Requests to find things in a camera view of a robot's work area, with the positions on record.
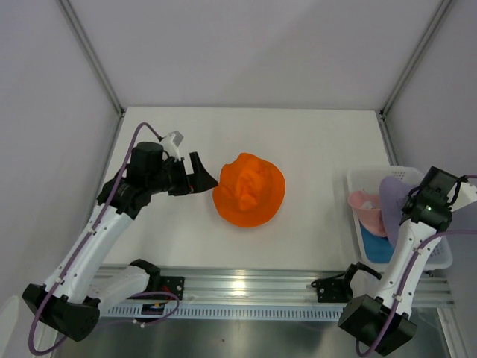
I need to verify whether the right aluminium frame post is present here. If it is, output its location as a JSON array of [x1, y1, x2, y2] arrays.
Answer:
[[379, 0, 456, 121]]

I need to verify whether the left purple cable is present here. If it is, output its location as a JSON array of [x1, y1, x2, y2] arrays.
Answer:
[[28, 122, 182, 355]]

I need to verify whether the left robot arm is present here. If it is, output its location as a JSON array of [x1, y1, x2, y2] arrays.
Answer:
[[22, 142, 218, 342]]

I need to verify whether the slotted cable duct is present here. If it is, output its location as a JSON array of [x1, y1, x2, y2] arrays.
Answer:
[[105, 303, 343, 321]]

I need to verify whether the left aluminium frame post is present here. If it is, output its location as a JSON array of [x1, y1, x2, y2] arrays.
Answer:
[[55, 0, 125, 118]]

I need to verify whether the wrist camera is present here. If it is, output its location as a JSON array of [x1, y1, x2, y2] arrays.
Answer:
[[451, 183, 477, 212], [159, 131, 183, 159]]

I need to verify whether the aluminium mounting rail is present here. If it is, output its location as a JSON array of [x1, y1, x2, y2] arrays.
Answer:
[[89, 264, 456, 309]]

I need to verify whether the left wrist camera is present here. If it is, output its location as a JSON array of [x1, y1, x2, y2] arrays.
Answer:
[[159, 131, 183, 159]]

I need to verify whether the purple bucket hat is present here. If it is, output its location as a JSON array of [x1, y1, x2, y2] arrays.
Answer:
[[379, 176, 416, 248]]

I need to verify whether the aluminium frame post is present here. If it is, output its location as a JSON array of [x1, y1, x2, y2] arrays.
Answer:
[[379, 0, 456, 121], [55, 0, 125, 118]]

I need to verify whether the orange bucket hat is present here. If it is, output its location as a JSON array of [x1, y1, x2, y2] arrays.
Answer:
[[212, 153, 286, 227]]

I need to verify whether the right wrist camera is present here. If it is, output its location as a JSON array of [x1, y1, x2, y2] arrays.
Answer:
[[451, 183, 477, 212]]

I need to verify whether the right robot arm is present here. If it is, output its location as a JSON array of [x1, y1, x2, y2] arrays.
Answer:
[[311, 167, 469, 357]]

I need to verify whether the white plastic basket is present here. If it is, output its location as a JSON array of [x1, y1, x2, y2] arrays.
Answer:
[[347, 166, 453, 272]]

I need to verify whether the pink bucket hat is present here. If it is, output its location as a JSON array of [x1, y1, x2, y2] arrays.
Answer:
[[347, 190, 387, 237]]

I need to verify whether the blue bucket hat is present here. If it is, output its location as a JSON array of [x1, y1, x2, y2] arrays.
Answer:
[[360, 224, 394, 264]]

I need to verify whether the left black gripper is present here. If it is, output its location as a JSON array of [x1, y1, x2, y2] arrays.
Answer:
[[148, 152, 217, 196]]

